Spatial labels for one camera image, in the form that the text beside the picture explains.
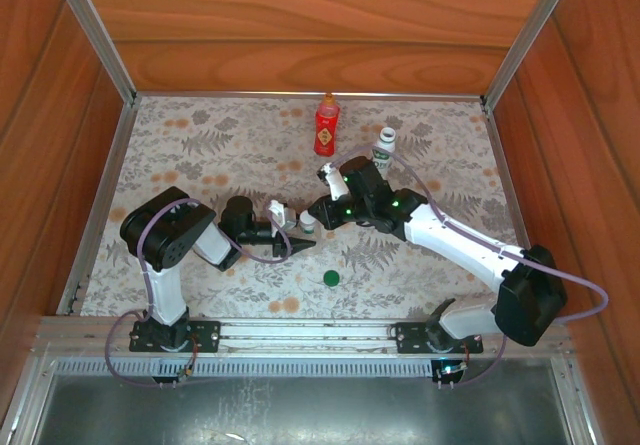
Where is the white AD milk bottle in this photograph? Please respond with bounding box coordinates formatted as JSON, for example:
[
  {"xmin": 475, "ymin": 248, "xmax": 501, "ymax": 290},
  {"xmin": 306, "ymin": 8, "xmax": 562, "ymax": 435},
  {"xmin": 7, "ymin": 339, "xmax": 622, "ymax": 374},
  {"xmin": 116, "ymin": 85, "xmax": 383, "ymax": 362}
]
[{"xmin": 369, "ymin": 125, "xmax": 399, "ymax": 179}]

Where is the grey metal sheet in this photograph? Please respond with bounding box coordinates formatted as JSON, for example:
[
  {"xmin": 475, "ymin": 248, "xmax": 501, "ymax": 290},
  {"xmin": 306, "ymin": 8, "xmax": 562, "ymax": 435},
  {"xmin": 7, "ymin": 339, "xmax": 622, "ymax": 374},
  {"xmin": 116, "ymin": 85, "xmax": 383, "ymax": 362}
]
[{"xmin": 29, "ymin": 372, "xmax": 594, "ymax": 445}]

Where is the aluminium left table edge rail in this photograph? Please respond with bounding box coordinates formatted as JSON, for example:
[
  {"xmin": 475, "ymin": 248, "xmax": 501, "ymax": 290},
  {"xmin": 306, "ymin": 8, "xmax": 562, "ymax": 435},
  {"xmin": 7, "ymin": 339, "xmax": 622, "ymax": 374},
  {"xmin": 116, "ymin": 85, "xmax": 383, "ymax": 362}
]
[{"xmin": 55, "ymin": 102, "xmax": 137, "ymax": 316}]

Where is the clear bottle with red label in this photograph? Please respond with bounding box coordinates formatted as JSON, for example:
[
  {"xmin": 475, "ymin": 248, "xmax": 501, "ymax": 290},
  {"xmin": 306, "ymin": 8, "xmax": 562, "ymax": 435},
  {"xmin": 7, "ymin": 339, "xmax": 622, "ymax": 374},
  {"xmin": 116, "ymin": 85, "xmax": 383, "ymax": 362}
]
[{"xmin": 313, "ymin": 92, "xmax": 343, "ymax": 159}]

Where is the small board with green light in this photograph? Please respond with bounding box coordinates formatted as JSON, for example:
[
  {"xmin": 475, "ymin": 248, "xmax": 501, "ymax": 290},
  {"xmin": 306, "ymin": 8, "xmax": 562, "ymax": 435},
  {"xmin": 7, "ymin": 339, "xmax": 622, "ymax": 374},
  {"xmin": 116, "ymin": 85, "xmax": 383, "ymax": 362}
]
[{"xmin": 430, "ymin": 357, "xmax": 471, "ymax": 391}]

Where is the aluminium right frame post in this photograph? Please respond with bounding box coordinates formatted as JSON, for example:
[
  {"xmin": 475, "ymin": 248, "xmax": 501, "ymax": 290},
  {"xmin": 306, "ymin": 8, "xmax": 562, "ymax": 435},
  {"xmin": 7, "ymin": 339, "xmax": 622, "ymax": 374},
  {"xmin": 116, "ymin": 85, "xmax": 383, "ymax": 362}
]
[{"xmin": 479, "ymin": 0, "xmax": 584, "ymax": 109}]

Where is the aluminium frame post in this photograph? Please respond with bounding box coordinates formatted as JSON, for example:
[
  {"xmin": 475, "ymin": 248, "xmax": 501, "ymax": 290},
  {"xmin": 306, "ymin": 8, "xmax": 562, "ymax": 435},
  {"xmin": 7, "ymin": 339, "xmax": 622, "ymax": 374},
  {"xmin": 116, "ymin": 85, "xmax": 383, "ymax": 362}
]
[
  {"xmin": 479, "ymin": 0, "xmax": 584, "ymax": 109},
  {"xmin": 46, "ymin": 0, "xmax": 139, "ymax": 109}
]

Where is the aluminium table edge rail long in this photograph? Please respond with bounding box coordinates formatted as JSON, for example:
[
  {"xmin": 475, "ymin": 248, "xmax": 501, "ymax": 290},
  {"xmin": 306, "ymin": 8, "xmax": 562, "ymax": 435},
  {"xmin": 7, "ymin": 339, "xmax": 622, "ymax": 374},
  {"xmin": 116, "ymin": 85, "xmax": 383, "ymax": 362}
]
[{"xmin": 133, "ymin": 89, "xmax": 485, "ymax": 103}]

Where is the aluminium mounting rail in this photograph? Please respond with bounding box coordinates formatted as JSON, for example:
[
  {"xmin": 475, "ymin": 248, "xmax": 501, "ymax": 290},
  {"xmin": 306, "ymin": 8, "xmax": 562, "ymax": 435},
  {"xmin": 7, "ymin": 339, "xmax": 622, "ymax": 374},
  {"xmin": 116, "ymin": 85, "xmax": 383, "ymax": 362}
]
[{"xmin": 30, "ymin": 314, "xmax": 572, "ymax": 362}]

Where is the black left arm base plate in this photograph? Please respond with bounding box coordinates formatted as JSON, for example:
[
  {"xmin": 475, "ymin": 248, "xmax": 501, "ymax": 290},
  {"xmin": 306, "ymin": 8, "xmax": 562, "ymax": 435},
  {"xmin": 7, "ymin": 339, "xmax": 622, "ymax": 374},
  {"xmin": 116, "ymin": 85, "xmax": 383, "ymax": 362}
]
[{"xmin": 128, "ymin": 318, "xmax": 222, "ymax": 354}]

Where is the floral patterned tablecloth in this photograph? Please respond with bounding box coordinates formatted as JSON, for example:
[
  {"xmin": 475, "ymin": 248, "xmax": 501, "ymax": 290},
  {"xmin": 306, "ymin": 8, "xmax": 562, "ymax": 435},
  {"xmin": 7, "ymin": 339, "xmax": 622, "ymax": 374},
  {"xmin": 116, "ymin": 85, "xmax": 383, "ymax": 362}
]
[{"xmin": 79, "ymin": 95, "xmax": 544, "ymax": 319}]

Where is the aluminium right table edge rail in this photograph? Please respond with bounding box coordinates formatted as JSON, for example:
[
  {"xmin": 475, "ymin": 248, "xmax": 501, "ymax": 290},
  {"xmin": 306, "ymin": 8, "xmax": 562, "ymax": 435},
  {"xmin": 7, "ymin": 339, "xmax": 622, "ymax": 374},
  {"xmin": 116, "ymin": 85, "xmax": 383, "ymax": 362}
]
[{"xmin": 480, "ymin": 102, "xmax": 552, "ymax": 319}]

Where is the small black connector board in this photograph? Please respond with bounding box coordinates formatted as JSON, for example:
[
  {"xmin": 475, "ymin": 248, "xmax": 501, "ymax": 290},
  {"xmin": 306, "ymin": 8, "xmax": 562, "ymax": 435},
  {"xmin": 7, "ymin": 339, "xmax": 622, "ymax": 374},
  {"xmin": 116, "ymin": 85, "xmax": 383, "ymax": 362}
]
[{"xmin": 149, "ymin": 364, "xmax": 197, "ymax": 390}]

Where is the aluminium left frame post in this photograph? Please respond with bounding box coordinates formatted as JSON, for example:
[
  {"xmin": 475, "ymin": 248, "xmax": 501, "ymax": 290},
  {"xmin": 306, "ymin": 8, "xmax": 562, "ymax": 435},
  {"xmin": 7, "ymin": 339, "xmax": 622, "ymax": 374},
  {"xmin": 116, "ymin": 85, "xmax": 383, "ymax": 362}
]
[{"xmin": 46, "ymin": 0, "xmax": 139, "ymax": 109}]

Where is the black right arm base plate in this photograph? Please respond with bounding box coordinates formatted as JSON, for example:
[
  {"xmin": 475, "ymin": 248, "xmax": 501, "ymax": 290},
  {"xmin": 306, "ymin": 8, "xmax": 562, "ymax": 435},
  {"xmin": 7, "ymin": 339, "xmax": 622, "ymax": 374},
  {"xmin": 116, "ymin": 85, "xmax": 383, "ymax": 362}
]
[{"xmin": 393, "ymin": 320, "xmax": 485, "ymax": 356}]

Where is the slotted grey cable duct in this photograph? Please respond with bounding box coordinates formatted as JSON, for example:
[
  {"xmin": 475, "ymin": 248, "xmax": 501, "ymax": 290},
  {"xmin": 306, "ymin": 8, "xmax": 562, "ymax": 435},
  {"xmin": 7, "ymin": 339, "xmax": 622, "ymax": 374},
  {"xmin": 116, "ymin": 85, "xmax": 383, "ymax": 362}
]
[{"xmin": 52, "ymin": 356, "xmax": 554, "ymax": 380}]

